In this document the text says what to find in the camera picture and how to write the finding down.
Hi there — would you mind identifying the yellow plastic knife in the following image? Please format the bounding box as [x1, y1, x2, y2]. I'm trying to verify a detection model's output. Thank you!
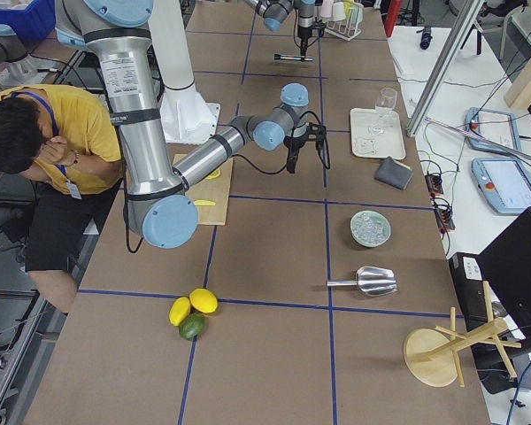
[194, 199, 216, 206]

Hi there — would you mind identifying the black monitor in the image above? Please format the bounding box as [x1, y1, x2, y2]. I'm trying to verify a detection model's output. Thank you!
[477, 207, 531, 342]

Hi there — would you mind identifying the wooden cutting board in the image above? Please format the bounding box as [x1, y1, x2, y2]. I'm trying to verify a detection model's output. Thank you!
[186, 159, 233, 226]

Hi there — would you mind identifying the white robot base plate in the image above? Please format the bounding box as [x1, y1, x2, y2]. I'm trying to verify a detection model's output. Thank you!
[160, 86, 221, 144]

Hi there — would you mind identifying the lemon slice on board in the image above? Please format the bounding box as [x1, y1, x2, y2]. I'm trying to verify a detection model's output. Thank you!
[205, 168, 221, 180]

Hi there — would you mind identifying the lower teach pendant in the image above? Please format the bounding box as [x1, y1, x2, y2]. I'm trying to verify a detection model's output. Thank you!
[471, 158, 531, 215]

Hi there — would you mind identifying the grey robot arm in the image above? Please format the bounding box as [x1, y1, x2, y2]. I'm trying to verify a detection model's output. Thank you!
[55, 1, 309, 249]
[245, 0, 326, 62]

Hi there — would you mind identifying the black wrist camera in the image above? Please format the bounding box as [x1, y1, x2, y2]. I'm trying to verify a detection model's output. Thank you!
[304, 122, 327, 150]

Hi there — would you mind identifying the wooden cup tree stand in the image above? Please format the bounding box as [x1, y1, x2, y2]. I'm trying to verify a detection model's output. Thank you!
[403, 281, 521, 387]

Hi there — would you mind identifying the black power strip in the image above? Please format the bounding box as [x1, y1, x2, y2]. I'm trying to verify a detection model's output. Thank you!
[425, 173, 456, 234]

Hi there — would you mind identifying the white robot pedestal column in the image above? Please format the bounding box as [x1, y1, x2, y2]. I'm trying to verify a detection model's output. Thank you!
[149, 0, 195, 90]

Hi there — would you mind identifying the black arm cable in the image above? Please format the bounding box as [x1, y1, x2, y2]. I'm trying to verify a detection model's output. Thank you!
[229, 110, 333, 174]

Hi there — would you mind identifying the iridescent metal rod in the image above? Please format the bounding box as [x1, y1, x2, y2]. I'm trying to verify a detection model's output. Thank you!
[424, 118, 531, 161]

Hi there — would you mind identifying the green lime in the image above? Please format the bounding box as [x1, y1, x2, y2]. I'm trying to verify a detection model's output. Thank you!
[179, 313, 205, 340]

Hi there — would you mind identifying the steel ice scoop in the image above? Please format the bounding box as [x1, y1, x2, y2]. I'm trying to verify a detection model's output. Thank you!
[326, 266, 397, 297]

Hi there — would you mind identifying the yellow lemon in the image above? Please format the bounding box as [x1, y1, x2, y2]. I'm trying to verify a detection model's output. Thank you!
[189, 288, 219, 313]
[168, 297, 191, 327]

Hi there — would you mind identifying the cream bear serving tray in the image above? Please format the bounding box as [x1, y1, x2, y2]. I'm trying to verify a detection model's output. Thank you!
[350, 108, 406, 160]

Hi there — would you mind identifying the upper teach pendant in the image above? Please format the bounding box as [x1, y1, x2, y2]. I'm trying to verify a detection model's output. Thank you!
[466, 107, 521, 151]

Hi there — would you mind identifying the teach pendant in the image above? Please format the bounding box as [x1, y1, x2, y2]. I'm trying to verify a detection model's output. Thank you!
[466, 107, 521, 151]
[471, 158, 531, 215]

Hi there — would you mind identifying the clear wine glass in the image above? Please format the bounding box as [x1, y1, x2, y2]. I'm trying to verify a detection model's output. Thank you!
[372, 88, 397, 135]

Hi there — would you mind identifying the green bowl of ice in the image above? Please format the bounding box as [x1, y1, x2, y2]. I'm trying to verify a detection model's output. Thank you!
[350, 211, 391, 248]

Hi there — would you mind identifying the blue storage bin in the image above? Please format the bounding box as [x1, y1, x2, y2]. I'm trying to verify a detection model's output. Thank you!
[0, 0, 56, 42]

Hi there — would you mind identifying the person in yellow shirt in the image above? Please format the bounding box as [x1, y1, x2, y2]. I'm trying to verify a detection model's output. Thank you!
[0, 84, 122, 313]

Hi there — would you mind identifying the white wire cup rack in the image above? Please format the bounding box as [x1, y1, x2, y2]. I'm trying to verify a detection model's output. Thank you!
[317, 0, 364, 41]

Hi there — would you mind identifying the folded grey cloth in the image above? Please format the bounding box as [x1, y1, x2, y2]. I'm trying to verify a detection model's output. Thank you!
[374, 157, 412, 190]

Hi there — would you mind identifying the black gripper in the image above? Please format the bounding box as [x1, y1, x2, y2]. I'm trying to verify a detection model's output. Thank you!
[283, 136, 304, 174]
[296, 24, 312, 55]

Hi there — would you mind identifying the black box with label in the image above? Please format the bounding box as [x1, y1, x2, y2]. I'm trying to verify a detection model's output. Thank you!
[449, 252, 487, 322]

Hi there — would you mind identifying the aluminium frame post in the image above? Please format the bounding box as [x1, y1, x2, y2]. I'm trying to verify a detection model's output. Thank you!
[406, 0, 483, 137]

